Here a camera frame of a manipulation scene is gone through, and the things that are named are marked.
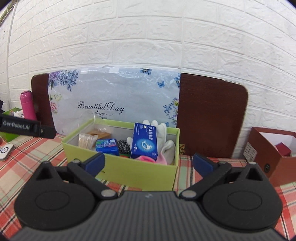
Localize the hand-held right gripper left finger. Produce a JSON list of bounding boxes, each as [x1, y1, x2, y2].
[[35, 152, 119, 201]]

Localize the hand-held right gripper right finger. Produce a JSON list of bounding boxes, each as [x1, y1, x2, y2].
[[179, 152, 263, 201]]

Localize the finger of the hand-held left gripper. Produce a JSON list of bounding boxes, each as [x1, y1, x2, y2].
[[40, 125, 57, 140]]

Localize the blue gum container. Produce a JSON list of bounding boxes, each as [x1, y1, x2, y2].
[[96, 138, 120, 156]]

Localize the pink and white gloves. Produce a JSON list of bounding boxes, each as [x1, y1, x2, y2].
[[126, 120, 176, 165]]

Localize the light green cardboard box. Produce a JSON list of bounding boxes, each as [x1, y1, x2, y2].
[[62, 117, 181, 192]]

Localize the blue mask box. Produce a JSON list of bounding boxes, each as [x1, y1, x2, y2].
[[130, 122, 159, 159]]

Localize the small green open box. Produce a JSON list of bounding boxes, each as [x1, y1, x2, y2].
[[0, 108, 26, 142]]

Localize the pink bottle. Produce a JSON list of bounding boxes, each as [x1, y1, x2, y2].
[[20, 90, 38, 121]]

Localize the plaid cloth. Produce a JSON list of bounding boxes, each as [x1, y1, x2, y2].
[[0, 133, 296, 240]]

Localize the cotton swab pack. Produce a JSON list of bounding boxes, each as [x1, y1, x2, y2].
[[78, 133, 98, 149]]

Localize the white oval device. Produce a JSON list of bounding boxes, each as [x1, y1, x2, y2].
[[0, 143, 15, 162]]

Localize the wooden item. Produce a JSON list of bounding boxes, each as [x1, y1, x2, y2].
[[86, 130, 112, 140]]

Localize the steel wool scrubber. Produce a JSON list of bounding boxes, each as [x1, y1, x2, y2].
[[117, 139, 131, 155]]

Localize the brown wooden headboard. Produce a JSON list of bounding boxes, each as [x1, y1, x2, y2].
[[31, 73, 249, 159]]

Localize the brown cardboard box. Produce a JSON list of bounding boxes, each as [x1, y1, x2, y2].
[[244, 127, 296, 186]]

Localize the floral plastic bag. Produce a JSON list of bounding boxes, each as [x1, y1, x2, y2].
[[47, 68, 181, 138]]

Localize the small red box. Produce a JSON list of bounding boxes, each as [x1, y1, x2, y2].
[[275, 142, 292, 157]]

